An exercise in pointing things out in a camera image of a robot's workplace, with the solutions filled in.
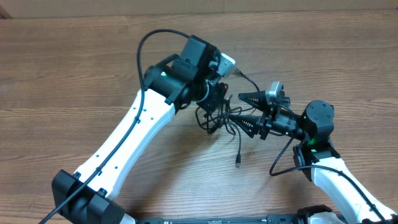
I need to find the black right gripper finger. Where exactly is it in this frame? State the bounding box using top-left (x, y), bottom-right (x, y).
top-left (238, 91), bottom-right (269, 111)
top-left (228, 114), bottom-right (260, 138)

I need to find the black USB cable silver plug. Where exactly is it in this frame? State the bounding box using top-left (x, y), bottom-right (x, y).
top-left (200, 67), bottom-right (262, 135)

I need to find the black USB cable blue plug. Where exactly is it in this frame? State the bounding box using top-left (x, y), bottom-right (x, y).
top-left (195, 95), bottom-right (243, 168)

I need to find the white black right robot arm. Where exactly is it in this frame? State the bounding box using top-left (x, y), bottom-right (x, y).
top-left (229, 91), bottom-right (397, 223)

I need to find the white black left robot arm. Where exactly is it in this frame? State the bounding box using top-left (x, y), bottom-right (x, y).
top-left (52, 35), bottom-right (236, 223)

